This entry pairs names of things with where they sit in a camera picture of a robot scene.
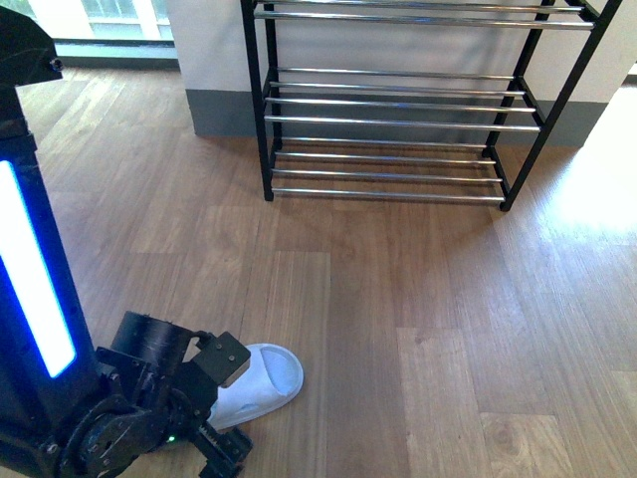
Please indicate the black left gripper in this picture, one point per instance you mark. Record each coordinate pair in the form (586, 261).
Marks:
(158, 383)

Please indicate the light blue slipper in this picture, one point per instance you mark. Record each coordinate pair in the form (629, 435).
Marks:
(274, 377)

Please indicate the black robot arm blue light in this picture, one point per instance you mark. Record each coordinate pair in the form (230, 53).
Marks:
(69, 409)

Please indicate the black metal shoe rack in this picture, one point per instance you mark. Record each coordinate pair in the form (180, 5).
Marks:
(413, 101)

